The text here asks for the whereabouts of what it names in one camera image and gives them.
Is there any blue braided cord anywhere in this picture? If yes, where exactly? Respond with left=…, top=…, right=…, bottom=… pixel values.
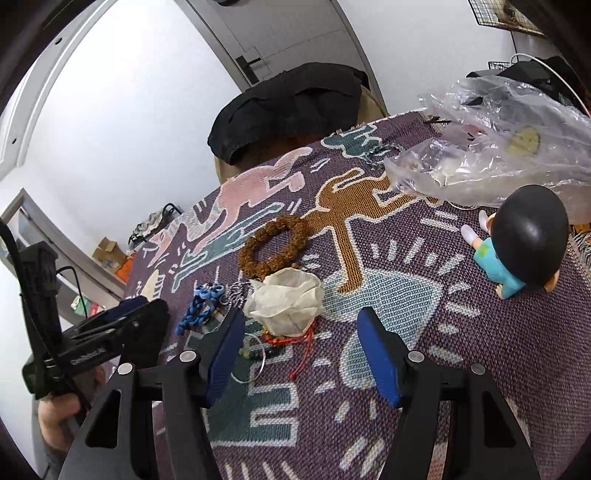
left=175, top=282, right=225, bottom=335

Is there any person's left hand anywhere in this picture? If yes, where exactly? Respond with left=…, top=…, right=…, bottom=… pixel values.
left=38, top=394, right=93, bottom=450

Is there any grey door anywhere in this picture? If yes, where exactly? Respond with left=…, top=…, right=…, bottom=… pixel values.
left=185, top=0, right=365, bottom=93

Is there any small silver key chain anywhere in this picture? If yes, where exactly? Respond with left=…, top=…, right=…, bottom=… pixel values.
left=225, top=279, right=256, bottom=308

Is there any black door handle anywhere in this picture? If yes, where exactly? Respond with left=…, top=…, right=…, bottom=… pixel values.
left=235, top=54, right=262, bottom=85

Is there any black-haired toy figurine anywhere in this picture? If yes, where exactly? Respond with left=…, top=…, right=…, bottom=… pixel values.
left=461, top=185, right=570, bottom=301

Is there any clear plastic bag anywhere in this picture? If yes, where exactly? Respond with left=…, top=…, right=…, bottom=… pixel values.
left=385, top=76, right=591, bottom=208

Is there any black wire rack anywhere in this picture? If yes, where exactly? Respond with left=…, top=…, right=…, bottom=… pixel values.
left=468, top=0, right=546, bottom=33

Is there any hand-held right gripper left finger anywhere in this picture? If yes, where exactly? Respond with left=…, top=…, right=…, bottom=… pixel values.
left=65, top=307, right=247, bottom=480

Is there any black bag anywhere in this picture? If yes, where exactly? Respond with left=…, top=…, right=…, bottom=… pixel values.
left=466, top=55, right=591, bottom=116

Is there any black shoe rack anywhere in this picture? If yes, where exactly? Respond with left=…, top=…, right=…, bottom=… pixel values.
left=128, top=203, right=185, bottom=252

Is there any grey shelf cabinet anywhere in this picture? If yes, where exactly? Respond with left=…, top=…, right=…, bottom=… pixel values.
left=0, top=189, right=125, bottom=324

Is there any cardboard box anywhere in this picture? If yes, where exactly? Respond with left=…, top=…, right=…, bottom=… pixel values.
left=92, top=237, right=126, bottom=269

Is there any white cable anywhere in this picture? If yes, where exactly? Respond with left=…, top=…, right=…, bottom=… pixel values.
left=510, top=53, right=591, bottom=116

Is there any black cable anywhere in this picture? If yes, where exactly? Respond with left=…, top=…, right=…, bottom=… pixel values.
left=0, top=220, right=88, bottom=416

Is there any red string bracelet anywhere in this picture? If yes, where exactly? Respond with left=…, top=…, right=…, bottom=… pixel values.
left=261, top=318, right=319, bottom=381

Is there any beige chair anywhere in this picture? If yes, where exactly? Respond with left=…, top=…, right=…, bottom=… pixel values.
left=215, top=85, right=389, bottom=185

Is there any brown bead bracelet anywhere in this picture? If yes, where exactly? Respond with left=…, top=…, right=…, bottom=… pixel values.
left=239, top=215, right=309, bottom=280

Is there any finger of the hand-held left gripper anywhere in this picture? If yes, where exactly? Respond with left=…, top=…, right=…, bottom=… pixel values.
left=69, top=299, right=171, bottom=370
left=81, top=295, right=151, bottom=334

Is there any printed purple blanket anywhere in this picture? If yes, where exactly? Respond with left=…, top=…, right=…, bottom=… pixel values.
left=122, top=108, right=591, bottom=480

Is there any white cloth pouch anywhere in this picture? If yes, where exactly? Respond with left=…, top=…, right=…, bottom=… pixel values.
left=243, top=269, right=325, bottom=337

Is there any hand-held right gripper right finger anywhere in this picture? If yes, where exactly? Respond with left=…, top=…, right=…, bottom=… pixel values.
left=358, top=307, right=541, bottom=480

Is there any silver bangle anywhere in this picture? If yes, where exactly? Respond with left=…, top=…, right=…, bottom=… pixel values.
left=231, top=332, right=267, bottom=384

